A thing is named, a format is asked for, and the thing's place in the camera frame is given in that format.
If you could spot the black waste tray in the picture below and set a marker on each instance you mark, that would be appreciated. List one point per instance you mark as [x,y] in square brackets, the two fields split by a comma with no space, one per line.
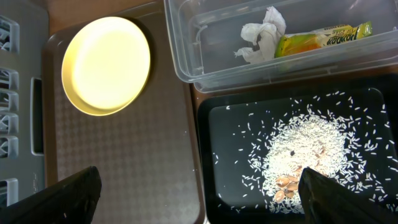
[217,213]

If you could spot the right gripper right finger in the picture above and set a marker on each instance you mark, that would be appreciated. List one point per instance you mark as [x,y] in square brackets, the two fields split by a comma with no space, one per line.
[325,201]

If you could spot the spilled rice pile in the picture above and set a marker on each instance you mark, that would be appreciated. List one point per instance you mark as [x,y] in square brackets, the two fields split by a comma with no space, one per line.
[304,149]

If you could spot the grey dishwasher rack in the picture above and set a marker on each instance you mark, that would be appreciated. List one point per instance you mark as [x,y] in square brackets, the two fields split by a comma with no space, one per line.
[24,31]

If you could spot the brown plastic serving tray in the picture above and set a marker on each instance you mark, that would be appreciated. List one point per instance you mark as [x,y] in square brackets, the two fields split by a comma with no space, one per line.
[146,154]

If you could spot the yellow plate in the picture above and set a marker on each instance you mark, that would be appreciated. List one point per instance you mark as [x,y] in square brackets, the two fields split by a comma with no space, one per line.
[106,66]

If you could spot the white tissue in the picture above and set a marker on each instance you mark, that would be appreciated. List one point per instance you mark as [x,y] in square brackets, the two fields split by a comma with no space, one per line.
[266,36]

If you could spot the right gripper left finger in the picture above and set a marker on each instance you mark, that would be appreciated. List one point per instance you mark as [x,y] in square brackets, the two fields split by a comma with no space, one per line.
[71,200]

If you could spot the yellow green snack wrapper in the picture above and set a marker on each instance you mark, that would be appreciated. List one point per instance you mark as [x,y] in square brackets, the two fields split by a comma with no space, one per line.
[290,44]

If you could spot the clear plastic container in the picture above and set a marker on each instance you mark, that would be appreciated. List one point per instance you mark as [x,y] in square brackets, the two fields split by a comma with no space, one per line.
[205,37]

